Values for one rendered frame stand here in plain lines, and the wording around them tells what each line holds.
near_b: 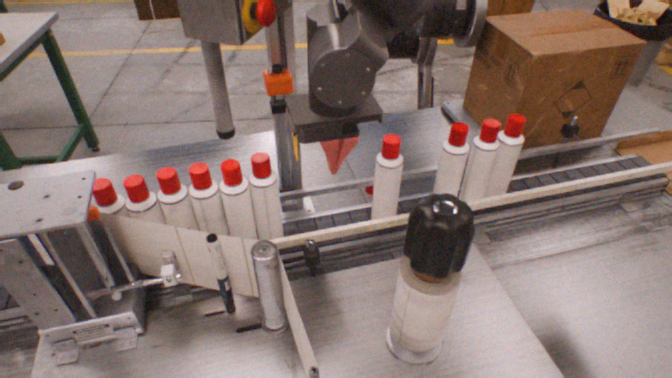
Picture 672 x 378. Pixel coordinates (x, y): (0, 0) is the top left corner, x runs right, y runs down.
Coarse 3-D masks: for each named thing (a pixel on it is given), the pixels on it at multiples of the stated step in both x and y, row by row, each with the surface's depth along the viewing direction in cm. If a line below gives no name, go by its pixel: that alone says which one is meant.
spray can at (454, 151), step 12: (456, 132) 82; (444, 144) 85; (456, 144) 83; (444, 156) 86; (456, 156) 84; (444, 168) 87; (456, 168) 86; (444, 180) 89; (456, 180) 88; (444, 192) 91; (456, 192) 91
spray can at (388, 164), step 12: (384, 144) 79; (396, 144) 79; (384, 156) 81; (396, 156) 81; (384, 168) 81; (396, 168) 81; (384, 180) 83; (396, 180) 83; (384, 192) 85; (396, 192) 86; (372, 204) 90; (384, 204) 87; (396, 204) 88; (372, 216) 92; (384, 216) 89
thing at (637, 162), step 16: (624, 160) 109; (640, 160) 109; (544, 176) 104; (560, 176) 104; (576, 176) 104; (592, 176) 104; (656, 176) 104; (512, 192) 100; (576, 192) 100; (368, 208) 96; (400, 208) 96; (496, 208) 96; (288, 224) 92; (304, 224) 92; (320, 224) 92; (336, 224) 92; (336, 240) 89; (0, 288) 80; (0, 304) 77; (16, 304) 77
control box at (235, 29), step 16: (192, 0) 59; (208, 0) 58; (224, 0) 57; (240, 0) 57; (256, 0) 61; (272, 0) 65; (288, 0) 70; (192, 16) 61; (208, 16) 60; (224, 16) 59; (240, 16) 59; (192, 32) 62; (208, 32) 61; (224, 32) 60; (240, 32) 60; (256, 32) 63
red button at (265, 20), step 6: (264, 0) 59; (270, 0) 59; (252, 6) 60; (258, 6) 58; (264, 6) 58; (270, 6) 59; (252, 12) 60; (258, 12) 59; (264, 12) 59; (270, 12) 59; (252, 18) 61; (258, 18) 59; (264, 18) 59; (270, 18) 60; (264, 24) 60; (270, 24) 61
